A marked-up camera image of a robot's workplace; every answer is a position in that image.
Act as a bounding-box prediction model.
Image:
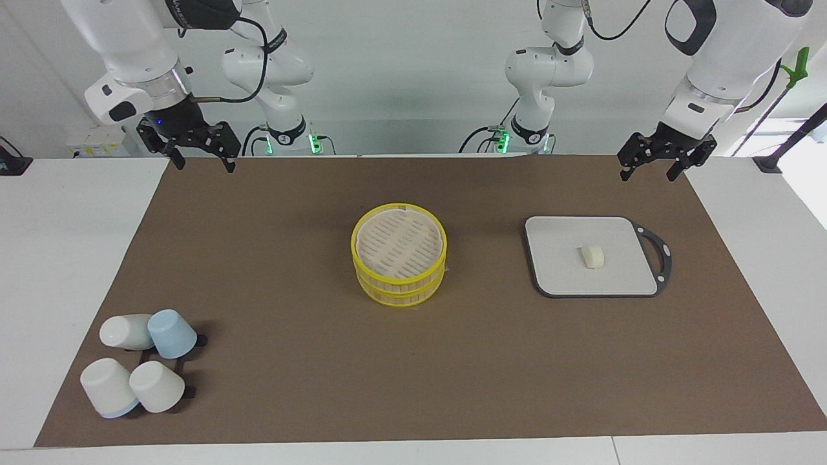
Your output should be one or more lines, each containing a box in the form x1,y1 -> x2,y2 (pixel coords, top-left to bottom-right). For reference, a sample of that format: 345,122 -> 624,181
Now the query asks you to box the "yellow rimmed steamer lid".
351,203 -> 448,287

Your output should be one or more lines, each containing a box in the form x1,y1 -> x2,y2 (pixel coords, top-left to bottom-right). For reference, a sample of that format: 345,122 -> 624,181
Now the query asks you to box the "yellow bamboo steamer basket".
355,260 -> 447,309

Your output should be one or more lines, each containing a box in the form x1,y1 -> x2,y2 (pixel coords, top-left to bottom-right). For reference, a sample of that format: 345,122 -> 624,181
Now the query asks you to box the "white cardboard box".
65,125 -> 140,158

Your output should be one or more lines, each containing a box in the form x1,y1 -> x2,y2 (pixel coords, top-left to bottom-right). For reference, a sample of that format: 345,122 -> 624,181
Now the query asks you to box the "thin dark rod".
731,83 -> 793,158

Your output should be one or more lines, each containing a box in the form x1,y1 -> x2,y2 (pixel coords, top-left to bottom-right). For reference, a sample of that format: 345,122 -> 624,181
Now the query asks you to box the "grey white cutting board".
523,215 -> 673,299

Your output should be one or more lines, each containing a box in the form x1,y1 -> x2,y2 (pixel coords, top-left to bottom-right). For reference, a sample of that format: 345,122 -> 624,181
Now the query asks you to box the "green clip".
780,46 -> 811,89

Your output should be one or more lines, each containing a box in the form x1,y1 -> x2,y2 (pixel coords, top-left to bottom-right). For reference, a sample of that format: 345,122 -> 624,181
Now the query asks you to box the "black clamp device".
0,136 -> 34,176

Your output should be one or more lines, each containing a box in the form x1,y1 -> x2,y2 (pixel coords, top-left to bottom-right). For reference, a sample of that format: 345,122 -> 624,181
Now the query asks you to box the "light blue cup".
147,309 -> 198,360

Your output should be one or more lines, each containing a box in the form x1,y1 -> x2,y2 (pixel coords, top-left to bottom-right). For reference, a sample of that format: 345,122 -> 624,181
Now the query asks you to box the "white cup with blue rim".
80,358 -> 140,419

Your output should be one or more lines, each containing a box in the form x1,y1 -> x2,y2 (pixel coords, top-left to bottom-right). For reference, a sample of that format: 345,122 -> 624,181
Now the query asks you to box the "brown table mat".
34,154 -> 827,448

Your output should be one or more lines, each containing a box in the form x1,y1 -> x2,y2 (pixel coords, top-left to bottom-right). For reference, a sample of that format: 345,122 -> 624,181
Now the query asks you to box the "black base cable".
458,97 -> 521,155
241,124 -> 272,156

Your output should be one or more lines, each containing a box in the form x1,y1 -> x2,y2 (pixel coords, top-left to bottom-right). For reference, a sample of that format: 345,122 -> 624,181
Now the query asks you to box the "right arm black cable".
190,15 -> 271,105

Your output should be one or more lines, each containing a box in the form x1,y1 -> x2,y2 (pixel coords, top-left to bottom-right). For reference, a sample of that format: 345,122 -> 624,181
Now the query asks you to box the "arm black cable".
190,15 -> 271,105
583,0 -> 654,42

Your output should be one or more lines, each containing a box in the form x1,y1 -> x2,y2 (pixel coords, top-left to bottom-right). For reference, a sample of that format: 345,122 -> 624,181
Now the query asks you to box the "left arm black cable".
583,0 -> 654,42

